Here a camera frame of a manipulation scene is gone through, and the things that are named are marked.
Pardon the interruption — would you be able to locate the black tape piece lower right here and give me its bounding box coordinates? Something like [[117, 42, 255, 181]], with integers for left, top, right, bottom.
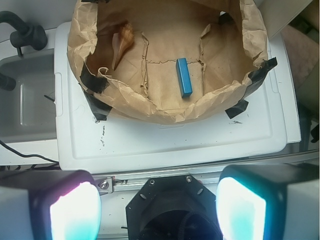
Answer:
[[225, 99, 249, 119]]

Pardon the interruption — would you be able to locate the black toy faucet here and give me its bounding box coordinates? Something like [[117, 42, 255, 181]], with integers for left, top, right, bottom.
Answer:
[[0, 10, 48, 58]]

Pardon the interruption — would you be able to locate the white plastic bin lid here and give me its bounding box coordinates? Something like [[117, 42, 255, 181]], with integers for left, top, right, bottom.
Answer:
[[54, 22, 292, 174]]

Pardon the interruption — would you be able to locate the black tape strip left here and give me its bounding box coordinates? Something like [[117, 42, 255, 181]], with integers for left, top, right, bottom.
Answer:
[[79, 61, 113, 121]]

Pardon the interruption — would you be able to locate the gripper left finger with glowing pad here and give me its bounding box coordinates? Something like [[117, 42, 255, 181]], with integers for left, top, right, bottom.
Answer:
[[0, 170, 102, 240]]

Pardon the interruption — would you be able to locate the brown conch shell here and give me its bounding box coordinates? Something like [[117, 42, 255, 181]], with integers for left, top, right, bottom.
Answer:
[[112, 21, 135, 70]]

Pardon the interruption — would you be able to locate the black cable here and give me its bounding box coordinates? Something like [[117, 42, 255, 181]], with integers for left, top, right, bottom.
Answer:
[[0, 139, 60, 163]]

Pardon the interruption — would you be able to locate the blue rectangular block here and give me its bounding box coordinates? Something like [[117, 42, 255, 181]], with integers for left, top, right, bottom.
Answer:
[[175, 58, 193, 98]]

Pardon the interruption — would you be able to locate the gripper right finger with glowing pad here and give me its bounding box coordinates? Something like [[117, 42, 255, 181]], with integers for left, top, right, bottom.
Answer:
[[216, 163, 320, 240]]

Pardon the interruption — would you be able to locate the grey toy sink basin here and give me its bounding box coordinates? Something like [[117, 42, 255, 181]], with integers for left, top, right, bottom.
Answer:
[[0, 49, 57, 144]]

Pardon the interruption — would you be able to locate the aluminium rail with bracket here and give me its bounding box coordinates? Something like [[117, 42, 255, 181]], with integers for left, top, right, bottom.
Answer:
[[93, 166, 223, 195]]

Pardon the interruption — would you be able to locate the brown paper bag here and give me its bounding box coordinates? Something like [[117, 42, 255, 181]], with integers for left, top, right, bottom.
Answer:
[[67, 0, 268, 125]]

